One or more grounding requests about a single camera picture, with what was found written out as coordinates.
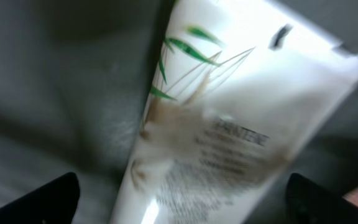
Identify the white shampoo tube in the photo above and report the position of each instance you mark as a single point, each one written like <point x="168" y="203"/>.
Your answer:
<point x="240" y="87"/>

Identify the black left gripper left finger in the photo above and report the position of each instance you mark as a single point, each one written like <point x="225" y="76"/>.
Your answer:
<point x="54" y="202"/>

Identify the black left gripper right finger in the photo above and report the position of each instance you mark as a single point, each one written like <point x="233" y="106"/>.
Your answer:
<point x="308" y="203"/>

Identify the dark grey plastic basket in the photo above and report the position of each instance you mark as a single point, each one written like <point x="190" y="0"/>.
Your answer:
<point x="74" y="81"/>

